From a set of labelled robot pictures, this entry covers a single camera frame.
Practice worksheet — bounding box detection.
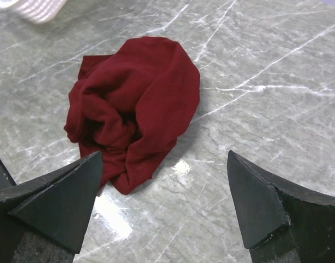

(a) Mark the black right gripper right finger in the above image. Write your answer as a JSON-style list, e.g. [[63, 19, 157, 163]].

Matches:
[[227, 151, 335, 262]]

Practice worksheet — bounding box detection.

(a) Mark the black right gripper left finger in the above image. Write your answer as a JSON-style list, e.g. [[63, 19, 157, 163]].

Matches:
[[0, 151, 103, 262]]

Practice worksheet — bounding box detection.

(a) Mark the dark red t shirt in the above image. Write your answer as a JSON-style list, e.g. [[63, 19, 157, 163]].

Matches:
[[64, 36, 200, 195]]

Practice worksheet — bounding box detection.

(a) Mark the white perforated plastic basket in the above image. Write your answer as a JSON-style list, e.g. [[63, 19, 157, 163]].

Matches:
[[0, 0, 67, 24]]

